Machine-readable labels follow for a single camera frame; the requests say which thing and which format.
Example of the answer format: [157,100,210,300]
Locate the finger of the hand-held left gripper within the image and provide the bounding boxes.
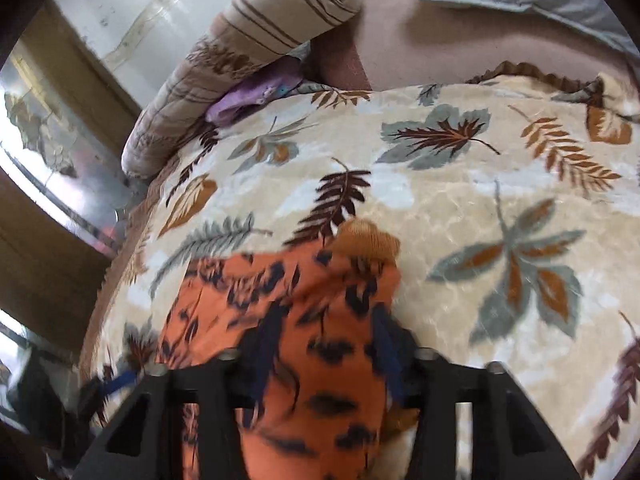
[97,370,138,400]

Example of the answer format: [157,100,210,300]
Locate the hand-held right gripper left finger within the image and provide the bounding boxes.
[74,310,286,480]

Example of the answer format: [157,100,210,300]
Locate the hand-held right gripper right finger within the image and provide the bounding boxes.
[374,309,581,480]

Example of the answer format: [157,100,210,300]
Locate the orange floral garment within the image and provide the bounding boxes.
[155,219,422,480]

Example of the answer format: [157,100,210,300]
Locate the leaf print fleece blanket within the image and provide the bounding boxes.
[80,72,640,480]

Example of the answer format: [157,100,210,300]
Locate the metal framed glass window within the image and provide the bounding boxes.
[0,40,146,261]

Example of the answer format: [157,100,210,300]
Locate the purple cloth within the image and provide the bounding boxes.
[206,67,306,126]

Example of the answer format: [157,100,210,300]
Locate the pink brown bedsheet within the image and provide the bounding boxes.
[305,0,631,93]

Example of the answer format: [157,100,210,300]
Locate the beige striped floral quilt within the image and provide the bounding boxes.
[122,0,366,181]

